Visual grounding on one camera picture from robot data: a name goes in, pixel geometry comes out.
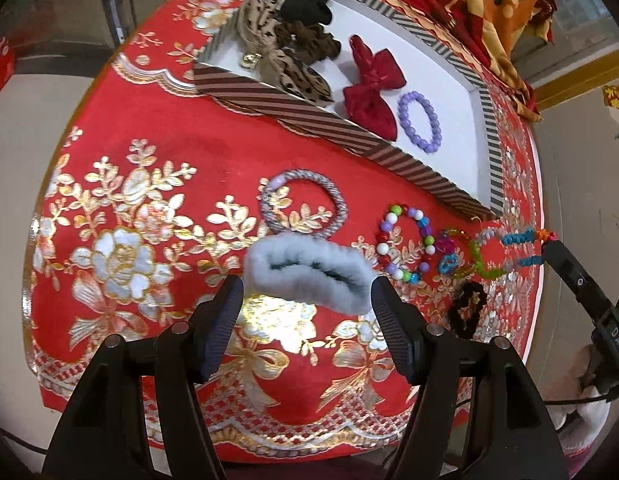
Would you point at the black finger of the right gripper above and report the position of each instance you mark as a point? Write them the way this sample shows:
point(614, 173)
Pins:
point(586, 290)

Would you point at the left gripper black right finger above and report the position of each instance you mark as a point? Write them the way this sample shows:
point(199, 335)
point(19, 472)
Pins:
point(509, 435)

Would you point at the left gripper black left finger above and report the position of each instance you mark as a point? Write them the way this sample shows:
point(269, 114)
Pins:
point(102, 431)

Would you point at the small black scrunchie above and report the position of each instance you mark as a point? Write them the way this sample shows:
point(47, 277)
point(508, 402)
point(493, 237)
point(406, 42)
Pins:
point(465, 311)

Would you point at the grey fluffy scrunchie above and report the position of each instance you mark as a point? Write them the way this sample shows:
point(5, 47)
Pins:
point(309, 269)

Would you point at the dark red satin bow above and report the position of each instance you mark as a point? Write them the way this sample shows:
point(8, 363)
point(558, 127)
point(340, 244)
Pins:
point(377, 72)

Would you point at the brown scrunchie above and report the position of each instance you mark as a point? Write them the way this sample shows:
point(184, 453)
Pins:
point(309, 43)

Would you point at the leopard print bow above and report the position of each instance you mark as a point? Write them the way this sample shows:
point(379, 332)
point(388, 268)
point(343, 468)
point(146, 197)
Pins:
point(276, 65)

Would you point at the red gold floral tablecloth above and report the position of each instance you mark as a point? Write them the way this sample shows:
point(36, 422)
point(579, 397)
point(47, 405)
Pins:
point(158, 191)

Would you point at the orange red patterned blanket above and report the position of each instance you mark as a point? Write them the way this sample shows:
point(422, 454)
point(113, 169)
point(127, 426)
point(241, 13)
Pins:
point(490, 29)

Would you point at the red box on floor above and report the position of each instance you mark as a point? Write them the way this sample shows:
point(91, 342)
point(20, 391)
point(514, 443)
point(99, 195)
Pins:
point(7, 62)

